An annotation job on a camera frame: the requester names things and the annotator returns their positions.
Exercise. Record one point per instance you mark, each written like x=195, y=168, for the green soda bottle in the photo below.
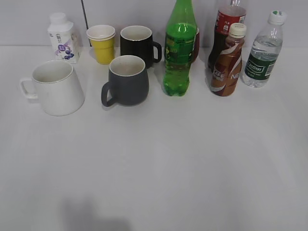
x=181, y=31

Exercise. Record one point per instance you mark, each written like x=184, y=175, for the white ceramic mug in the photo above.
x=56, y=86

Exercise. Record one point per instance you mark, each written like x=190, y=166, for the grey ceramic mug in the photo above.
x=128, y=82

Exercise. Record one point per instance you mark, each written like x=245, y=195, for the black ceramic mug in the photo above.
x=138, y=40

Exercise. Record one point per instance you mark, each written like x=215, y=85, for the brown coffee drink bottle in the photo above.
x=228, y=66

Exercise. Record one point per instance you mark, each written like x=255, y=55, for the white yogurt drink bottle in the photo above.
x=64, y=39

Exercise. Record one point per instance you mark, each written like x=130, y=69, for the cola bottle red label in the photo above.
x=229, y=12

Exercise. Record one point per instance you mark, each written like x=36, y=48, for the clear water bottle green label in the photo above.
x=265, y=51

